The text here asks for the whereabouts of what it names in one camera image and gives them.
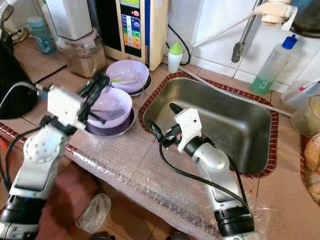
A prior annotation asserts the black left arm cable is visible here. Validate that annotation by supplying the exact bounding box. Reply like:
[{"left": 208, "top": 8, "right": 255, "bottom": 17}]
[{"left": 3, "top": 81, "right": 54, "bottom": 192}]

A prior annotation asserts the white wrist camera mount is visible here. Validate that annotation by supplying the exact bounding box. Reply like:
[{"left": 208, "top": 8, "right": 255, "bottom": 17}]
[
  {"left": 46, "top": 87, "right": 87, "bottom": 129},
  {"left": 172, "top": 107, "right": 204, "bottom": 149}
]

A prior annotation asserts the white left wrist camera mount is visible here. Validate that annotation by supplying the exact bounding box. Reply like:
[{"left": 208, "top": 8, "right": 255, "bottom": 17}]
[{"left": 46, "top": 87, "right": 87, "bottom": 129}]

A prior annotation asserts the small white bottle green cap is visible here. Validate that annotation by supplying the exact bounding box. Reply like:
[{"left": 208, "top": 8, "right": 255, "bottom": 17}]
[{"left": 167, "top": 42, "right": 184, "bottom": 75}]

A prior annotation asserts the metal fork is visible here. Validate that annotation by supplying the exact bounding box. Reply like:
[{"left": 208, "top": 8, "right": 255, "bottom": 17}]
[{"left": 87, "top": 107, "right": 132, "bottom": 124}]

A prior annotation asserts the teal plastic bottle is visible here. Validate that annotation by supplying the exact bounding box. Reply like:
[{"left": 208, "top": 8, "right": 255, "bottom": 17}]
[{"left": 27, "top": 16, "right": 55, "bottom": 55}]

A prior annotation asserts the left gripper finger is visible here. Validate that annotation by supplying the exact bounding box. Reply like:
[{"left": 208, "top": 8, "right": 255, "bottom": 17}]
[
  {"left": 92, "top": 73, "right": 111, "bottom": 100},
  {"left": 78, "top": 72, "right": 100, "bottom": 96}
]

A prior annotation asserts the black ionizer power cord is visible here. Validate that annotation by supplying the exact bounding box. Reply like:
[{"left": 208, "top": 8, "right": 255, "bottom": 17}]
[{"left": 167, "top": 23, "right": 192, "bottom": 66}]

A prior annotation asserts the white tap hose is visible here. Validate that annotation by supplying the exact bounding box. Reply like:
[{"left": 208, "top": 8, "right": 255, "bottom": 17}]
[{"left": 192, "top": 0, "right": 299, "bottom": 49}]

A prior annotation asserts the crumpled clear plastic bag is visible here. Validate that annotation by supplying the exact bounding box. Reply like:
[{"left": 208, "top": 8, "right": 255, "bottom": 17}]
[{"left": 75, "top": 193, "right": 112, "bottom": 235}]

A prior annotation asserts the beige black water ionizer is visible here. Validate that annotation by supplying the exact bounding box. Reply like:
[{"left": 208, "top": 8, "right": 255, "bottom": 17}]
[{"left": 94, "top": 0, "right": 170, "bottom": 71}]

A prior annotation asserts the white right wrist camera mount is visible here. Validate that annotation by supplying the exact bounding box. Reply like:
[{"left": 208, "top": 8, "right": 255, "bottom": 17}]
[{"left": 172, "top": 107, "right": 204, "bottom": 149}]

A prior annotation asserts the shallow steel bowl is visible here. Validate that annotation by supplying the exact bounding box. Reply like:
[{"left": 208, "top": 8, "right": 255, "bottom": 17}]
[
  {"left": 83, "top": 107, "right": 137, "bottom": 139},
  {"left": 129, "top": 75, "right": 152, "bottom": 97}
]

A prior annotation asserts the black electric kettle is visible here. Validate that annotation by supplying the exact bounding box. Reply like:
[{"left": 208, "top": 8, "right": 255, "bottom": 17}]
[{"left": 0, "top": 29, "right": 40, "bottom": 121}]

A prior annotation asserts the orange hose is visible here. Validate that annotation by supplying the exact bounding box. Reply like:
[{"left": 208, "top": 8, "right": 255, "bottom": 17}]
[{"left": 0, "top": 137, "right": 14, "bottom": 167}]

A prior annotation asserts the purple plastic bowl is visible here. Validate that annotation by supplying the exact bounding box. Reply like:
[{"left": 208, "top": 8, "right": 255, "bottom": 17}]
[
  {"left": 85, "top": 87, "right": 134, "bottom": 129},
  {"left": 105, "top": 59, "right": 150, "bottom": 95}
]

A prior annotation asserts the green dish soap bottle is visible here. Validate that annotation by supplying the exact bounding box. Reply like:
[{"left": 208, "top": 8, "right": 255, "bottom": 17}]
[{"left": 250, "top": 33, "right": 299, "bottom": 95}]

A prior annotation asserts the stainless steel sink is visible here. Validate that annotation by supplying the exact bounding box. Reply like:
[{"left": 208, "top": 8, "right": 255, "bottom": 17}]
[{"left": 138, "top": 72, "right": 280, "bottom": 180}]

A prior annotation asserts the large bag of orange food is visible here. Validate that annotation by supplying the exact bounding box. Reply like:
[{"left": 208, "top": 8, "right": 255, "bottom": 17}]
[{"left": 302, "top": 137, "right": 320, "bottom": 202}]

